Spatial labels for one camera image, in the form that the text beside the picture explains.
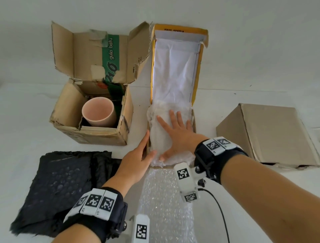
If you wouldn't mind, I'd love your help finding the person's right hand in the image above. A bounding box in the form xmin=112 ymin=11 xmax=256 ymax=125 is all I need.
xmin=156 ymin=110 xmax=209 ymax=162

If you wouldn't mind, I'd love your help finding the black wristband with markers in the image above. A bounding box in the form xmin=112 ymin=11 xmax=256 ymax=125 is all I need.
xmin=59 ymin=187 xmax=128 ymax=243
xmin=194 ymin=136 xmax=249 ymax=186

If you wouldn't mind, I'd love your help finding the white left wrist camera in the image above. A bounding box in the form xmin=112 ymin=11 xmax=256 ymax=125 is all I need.
xmin=122 ymin=214 xmax=150 ymax=243

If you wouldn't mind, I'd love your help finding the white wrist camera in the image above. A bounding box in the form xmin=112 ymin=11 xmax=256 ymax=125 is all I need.
xmin=173 ymin=162 xmax=207 ymax=203
xmin=122 ymin=214 xmax=150 ymax=243

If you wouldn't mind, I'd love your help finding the closed plain brown cardboard box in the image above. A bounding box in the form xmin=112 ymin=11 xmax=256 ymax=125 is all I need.
xmin=216 ymin=103 xmax=320 ymax=169

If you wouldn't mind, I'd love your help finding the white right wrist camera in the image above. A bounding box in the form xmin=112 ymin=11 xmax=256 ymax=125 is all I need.
xmin=173 ymin=162 xmax=207 ymax=203

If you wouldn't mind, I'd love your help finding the black bubble wrap sheet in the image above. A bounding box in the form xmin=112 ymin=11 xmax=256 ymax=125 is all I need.
xmin=9 ymin=151 xmax=123 ymax=238

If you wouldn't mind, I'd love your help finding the person's left hand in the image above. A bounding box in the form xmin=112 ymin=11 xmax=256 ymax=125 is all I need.
xmin=101 ymin=130 xmax=157 ymax=195

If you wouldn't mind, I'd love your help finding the black right wristband with markers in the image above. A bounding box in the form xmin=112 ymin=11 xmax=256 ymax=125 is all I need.
xmin=194 ymin=136 xmax=249 ymax=186

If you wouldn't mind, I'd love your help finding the clear bubble wrap bundle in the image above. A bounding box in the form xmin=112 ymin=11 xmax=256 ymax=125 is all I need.
xmin=146 ymin=100 xmax=196 ymax=168

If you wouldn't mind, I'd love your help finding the yellow-edged cardboard box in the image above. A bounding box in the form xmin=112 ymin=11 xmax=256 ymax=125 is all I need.
xmin=146 ymin=23 xmax=209 ymax=169

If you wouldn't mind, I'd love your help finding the white paper sheet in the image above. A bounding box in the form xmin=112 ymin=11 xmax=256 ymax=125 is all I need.
xmin=152 ymin=38 xmax=202 ymax=105

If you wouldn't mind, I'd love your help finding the black cable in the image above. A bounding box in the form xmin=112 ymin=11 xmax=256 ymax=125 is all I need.
xmin=199 ymin=188 xmax=230 ymax=243

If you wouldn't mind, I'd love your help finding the person's right forearm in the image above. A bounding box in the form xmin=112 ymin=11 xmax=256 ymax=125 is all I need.
xmin=220 ymin=153 xmax=320 ymax=243

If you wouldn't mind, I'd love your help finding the open brown box green print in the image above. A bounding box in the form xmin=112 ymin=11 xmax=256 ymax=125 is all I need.
xmin=49 ymin=21 xmax=151 ymax=146

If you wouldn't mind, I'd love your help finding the black left wristband with markers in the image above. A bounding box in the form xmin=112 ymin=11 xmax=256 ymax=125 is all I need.
xmin=59 ymin=187 xmax=128 ymax=243

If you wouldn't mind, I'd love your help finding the person's left forearm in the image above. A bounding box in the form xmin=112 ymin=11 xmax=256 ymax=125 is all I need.
xmin=51 ymin=223 xmax=102 ymax=243

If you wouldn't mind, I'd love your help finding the pink cup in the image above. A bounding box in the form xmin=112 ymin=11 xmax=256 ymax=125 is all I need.
xmin=82 ymin=97 xmax=117 ymax=127

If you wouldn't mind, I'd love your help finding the clear bubble wrap sheet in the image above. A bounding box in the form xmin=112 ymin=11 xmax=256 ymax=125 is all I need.
xmin=139 ymin=168 xmax=198 ymax=243

